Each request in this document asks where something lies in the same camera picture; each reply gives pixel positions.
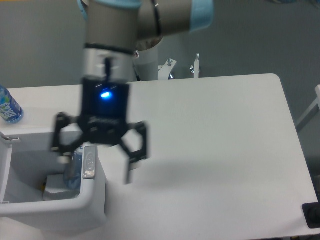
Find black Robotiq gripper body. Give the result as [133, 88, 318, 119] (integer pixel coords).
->
[76, 58, 130, 146]

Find white paper carton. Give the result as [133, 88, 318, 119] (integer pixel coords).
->
[42, 174, 80, 201]

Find white pedestal base frame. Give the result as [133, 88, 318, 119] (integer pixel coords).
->
[157, 53, 201, 81]

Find blue labelled water bottle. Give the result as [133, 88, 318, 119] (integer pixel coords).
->
[0, 85, 24, 124]

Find black pedestal cable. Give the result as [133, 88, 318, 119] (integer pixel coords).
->
[133, 64, 142, 82]

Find crushed clear plastic bottle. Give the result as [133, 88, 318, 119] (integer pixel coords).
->
[63, 145, 84, 191]

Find black clamp at table edge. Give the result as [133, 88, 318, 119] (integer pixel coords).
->
[302, 202, 320, 229]

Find white frame at right edge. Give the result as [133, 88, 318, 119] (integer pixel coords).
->
[295, 84, 320, 133]

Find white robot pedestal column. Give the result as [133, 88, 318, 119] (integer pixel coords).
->
[133, 37, 163, 82]

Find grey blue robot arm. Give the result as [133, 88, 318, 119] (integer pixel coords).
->
[50, 0, 214, 179]

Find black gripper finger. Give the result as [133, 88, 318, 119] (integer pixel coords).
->
[50, 112, 84, 164]
[119, 121, 149, 184]

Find white trash can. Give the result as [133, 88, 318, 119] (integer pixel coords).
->
[0, 128, 107, 231]

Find yellow trash in can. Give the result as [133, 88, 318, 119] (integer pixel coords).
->
[41, 181, 47, 192]

